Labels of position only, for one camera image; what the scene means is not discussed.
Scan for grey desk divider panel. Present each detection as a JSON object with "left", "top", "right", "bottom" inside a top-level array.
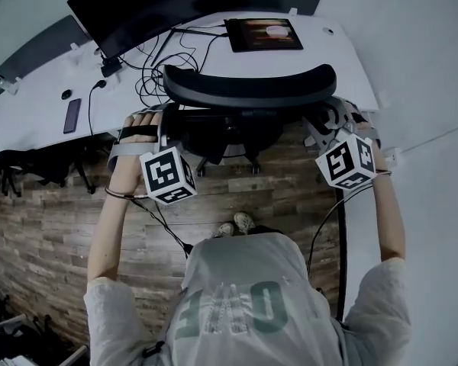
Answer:
[{"left": 0, "top": 14, "right": 97, "bottom": 80}]

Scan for white desk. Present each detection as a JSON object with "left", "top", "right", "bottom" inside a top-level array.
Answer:
[{"left": 0, "top": 11, "right": 381, "bottom": 160}]

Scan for black adapter box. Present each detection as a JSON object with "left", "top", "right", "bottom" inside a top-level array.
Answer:
[{"left": 99, "top": 59, "right": 123, "bottom": 78}]

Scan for person in white coat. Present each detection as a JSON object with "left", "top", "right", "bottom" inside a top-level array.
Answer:
[{"left": 83, "top": 232, "right": 414, "bottom": 366}]

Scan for purple smartphone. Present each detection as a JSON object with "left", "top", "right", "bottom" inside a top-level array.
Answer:
[{"left": 62, "top": 98, "right": 82, "bottom": 135}]

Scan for tangled black desk cables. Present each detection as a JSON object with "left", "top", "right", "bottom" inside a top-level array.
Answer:
[{"left": 134, "top": 23, "right": 231, "bottom": 107}]

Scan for person's right forearm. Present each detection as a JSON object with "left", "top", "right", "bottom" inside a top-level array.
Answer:
[{"left": 360, "top": 126, "right": 408, "bottom": 263}]

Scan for person's left hand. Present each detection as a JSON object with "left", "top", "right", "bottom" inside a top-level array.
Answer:
[{"left": 115, "top": 111, "right": 164, "bottom": 146}]

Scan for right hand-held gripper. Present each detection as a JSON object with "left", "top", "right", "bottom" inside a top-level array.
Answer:
[{"left": 303, "top": 98, "right": 383, "bottom": 191}]

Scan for black mesh office chair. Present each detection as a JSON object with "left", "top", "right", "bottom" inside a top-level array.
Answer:
[{"left": 161, "top": 63, "right": 339, "bottom": 178}]

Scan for person's left forearm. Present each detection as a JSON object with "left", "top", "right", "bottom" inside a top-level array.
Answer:
[{"left": 86, "top": 151, "right": 146, "bottom": 283}]

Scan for white sneaker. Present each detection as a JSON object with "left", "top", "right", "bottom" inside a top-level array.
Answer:
[
  {"left": 214, "top": 222, "right": 236, "bottom": 239},
  {"left": 233, "top": 211, "right": 256, "bottom": 236}
]

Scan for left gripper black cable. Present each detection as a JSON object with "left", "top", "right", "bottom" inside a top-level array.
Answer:
[{"left": 131, "top": 194, "right": 195, "bottom": 259}]

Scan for thick black hose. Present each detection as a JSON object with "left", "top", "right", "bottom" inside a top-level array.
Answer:
[{"left": 334, "top": 188, "right": 349, "bottom": 320}]

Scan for black tablet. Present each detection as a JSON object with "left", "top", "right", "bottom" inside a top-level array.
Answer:
[{"left": 223, "top": 18, "right": 305, "bottom": 53}]

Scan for black computer monitor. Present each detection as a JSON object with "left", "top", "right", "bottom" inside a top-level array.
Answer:
[{"left": 66, "top": 0, "right": 327, "bottom": 61}]

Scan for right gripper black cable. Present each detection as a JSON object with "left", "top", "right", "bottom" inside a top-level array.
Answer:
[{"left": 306, "top": 197, "right": 345, "bottom": 278}]

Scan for black plug cable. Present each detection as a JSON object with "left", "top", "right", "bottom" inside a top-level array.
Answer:
[{"left": 86, "top": 79, "right": 108, "bottom": 137}]

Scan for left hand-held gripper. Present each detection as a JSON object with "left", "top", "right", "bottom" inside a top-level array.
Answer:
[{"left": 106, "top": 103, "right": 198, "bottom": 206}]

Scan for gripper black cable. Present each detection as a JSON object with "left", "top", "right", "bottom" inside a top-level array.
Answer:
[
  {"left": 131, "top": 194, "right": 195, "bottom": 259},
  {"left": 306, "top": 197, "right": 345, "bottom": 278}
]

